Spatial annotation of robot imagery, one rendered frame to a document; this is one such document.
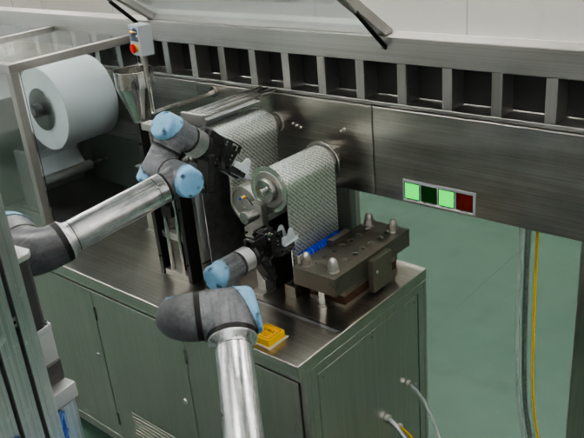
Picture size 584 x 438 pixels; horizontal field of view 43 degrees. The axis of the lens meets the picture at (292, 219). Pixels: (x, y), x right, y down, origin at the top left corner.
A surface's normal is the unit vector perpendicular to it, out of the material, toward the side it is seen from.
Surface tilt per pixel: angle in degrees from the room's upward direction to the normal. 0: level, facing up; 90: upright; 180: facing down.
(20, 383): 90
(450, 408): 0
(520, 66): 90
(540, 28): 90
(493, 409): 0
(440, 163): 90
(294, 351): 0
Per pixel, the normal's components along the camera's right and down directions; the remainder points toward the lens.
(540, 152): -0.65, 0.36
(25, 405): 0.84, 0.15
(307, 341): -0.08, -0.91
